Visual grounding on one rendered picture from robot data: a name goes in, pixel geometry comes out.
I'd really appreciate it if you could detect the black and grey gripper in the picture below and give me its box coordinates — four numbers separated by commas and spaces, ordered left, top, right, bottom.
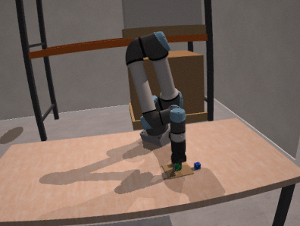
169, 132, 186, 170

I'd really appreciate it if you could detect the blue die with white pips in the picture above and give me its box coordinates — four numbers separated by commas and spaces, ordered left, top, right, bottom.
194, 162, 201, 170

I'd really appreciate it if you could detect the green die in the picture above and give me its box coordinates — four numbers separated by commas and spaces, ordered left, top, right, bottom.
175, 163, 181, 171

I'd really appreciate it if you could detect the tan flat mat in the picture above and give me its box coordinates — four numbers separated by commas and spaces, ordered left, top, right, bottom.
162, 162, 194, 179

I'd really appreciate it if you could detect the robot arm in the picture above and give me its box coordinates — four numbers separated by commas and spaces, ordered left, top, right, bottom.
125, 31, 186, 136

